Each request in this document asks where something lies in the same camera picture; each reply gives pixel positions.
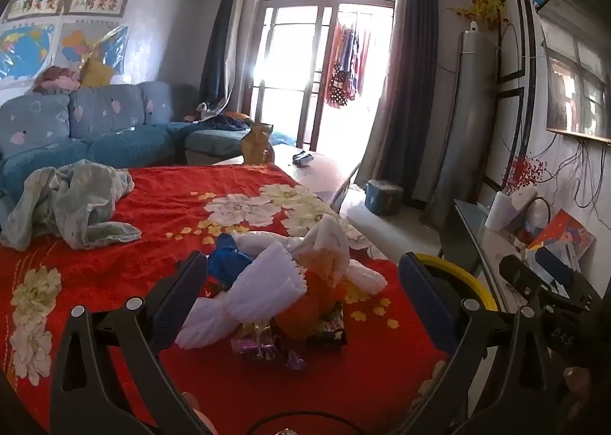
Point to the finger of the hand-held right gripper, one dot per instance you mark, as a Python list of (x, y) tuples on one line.
[(520, 272)]

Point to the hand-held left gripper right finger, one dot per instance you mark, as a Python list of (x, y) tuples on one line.
[(425, 296)]

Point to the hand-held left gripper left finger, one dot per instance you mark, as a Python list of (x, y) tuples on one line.
[(184, 287)]

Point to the white foam fruit net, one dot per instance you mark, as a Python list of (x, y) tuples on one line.
[(329, 234), (205, 325), (367, 275), (267, 277)]

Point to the yellow rimmed trash bin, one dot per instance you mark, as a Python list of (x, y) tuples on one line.
[(472, 272)]

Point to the blue plastic wrapper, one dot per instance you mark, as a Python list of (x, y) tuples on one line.
[(226, 258)]

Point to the dark snack wrapper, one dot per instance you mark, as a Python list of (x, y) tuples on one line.
[(329, 325)]

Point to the purple foil candy wrapper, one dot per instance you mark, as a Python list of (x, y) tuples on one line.
[(267, 349)]

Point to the orange fruit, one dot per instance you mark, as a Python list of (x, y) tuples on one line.
[(305, 311)]

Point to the person's right hand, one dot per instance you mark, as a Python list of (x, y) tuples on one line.
[(578, 380)]

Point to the small round fan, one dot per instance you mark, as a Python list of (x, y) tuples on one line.
[(538, 215)]

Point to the white paper towel roll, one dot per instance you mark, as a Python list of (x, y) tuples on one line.
[(497, 213)]

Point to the red book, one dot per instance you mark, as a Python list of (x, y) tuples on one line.
[(568, 229)]

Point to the glass topped television cabinet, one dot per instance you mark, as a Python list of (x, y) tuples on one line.
[(470, 229)]

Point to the red floral blanket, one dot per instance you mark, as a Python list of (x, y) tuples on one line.
[(157, 206)]

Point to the red artificial flowers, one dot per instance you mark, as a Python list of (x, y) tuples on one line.
[(525, 172)]

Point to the blue storage box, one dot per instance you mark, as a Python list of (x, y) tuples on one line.
[(382, 198)]

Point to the grey green crumpled cloth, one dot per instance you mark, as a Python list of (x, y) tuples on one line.
[(71, 201)]

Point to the brown paper bag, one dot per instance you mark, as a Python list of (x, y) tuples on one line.
[(255, 144)]

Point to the silver standing air conditioner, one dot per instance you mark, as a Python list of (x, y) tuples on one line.
[(468, 120)]

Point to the small dark blue object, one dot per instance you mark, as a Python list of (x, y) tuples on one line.
[(302, 159)]

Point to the blue sofa with heart print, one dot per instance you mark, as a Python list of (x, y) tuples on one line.
[(110, 115)]

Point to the grey curtain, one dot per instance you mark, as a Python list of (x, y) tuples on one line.
[(405, 81)]

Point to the yellow pillow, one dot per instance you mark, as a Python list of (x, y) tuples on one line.
[(95, 73)]

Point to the dark blue curtain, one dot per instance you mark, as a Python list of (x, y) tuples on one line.
[(219, 53)]

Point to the pile of clothes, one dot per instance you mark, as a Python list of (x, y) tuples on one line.
[(55, 79)]

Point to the hanging clothes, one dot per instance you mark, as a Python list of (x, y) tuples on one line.
[(346, 62)]

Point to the country map poster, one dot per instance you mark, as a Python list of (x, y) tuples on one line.
[(81, 43)]

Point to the yellow artificial flowers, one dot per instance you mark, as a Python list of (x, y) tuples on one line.
[(482, 7)]

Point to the world map poster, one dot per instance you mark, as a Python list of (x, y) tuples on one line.
[(26, 50)]

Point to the framed calligraphy picture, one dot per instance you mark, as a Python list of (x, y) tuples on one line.
[(36, 4), (98, 1)]

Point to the wall mounted television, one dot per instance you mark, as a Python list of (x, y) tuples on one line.
[(577, 72)]

